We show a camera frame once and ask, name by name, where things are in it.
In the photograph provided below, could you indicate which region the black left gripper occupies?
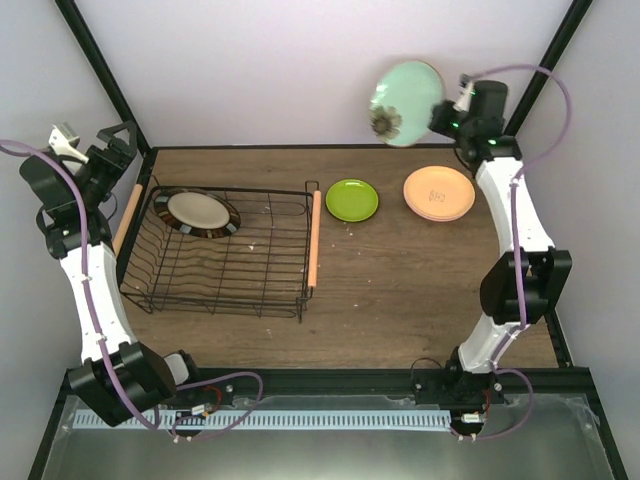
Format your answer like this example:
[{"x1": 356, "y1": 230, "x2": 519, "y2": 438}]
[{"x1": 76, "y1": 121, "x2": 139, "y2": 209}]

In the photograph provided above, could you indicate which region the cream yellow plastic plate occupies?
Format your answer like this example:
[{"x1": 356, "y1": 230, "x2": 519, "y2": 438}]
[{"x1": 403, "y1": 166, "x2": 475, "y2": 212}]

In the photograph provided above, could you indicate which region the light blue floral plate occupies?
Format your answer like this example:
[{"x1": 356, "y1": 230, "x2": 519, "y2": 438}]
[{"x1": 368, "y1": 60, "x2": 445, "y2": 148}]

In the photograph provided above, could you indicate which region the pink plastic plate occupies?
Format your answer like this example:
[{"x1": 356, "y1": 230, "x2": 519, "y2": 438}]
[{"x1": 406, "y1": 201, "x2": 473, "y2": 222}]

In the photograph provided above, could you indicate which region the lime green plate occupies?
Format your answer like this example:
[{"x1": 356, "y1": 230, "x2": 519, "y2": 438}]
[{"x1": 325, "y1": 179, "x2": 379, "y2": 223}]

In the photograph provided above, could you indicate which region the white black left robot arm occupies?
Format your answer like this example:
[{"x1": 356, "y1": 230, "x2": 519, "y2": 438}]
[{"x1": 19, "y1": 121, "x2": 205, "y2": 429}]

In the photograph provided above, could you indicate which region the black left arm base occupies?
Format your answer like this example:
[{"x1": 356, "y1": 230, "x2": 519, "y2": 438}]
[{"x1": 168, "y1": 380, "x2": 234, "y2": 429}]

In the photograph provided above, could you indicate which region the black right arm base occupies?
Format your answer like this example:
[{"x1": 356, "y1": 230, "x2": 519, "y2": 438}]
[{"x1": 410, "y1": 357, "x2": 504, "y2": 440}]

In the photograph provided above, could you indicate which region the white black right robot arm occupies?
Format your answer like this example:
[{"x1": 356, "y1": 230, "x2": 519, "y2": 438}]
[{"x1": 430, "y1": 78, "x2": 572, "y2": 403}]

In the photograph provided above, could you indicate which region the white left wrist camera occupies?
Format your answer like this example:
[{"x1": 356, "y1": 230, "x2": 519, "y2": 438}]
[{"x1": 48, "y1": 123, "x2": 89, "y2": 164}]

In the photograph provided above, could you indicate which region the black wire dish rack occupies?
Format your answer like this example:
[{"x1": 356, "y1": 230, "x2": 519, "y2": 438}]
[{"x1": 117, "y1": 181, "x2": 322, "y2": 319}]

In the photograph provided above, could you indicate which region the black aluminium cage frame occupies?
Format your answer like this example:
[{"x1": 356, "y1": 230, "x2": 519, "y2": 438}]
[{"x1": 29, "y1": 1, "x2": 627, "y2": 479}]

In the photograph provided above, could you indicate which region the white slotted cable duct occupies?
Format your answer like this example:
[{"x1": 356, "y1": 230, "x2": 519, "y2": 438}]
[{"x1": 73, "y1": 409, "x2": 452, "y2": 430}]

